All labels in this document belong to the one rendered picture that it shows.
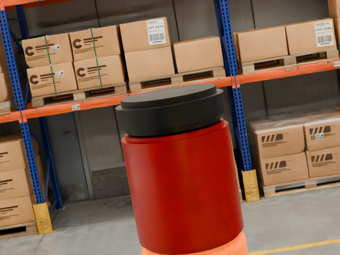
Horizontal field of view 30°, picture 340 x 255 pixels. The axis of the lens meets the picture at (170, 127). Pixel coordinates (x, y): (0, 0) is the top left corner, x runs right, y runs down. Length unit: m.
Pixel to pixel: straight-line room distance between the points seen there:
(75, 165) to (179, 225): 9.24
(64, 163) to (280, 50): 3.62
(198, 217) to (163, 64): 7.68
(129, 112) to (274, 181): 7.96
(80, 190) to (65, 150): 0.65
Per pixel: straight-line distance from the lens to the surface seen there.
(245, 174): 8.07
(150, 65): 7.95
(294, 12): 9.39
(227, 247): 0.29
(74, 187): 9.60
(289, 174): 8.23
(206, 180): 0.27
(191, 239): 0.28
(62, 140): 9.47
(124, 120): 0.28
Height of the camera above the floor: 2.37
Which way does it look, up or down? 9 degrees down
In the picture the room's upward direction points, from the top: 9 degrees counter-clockwise
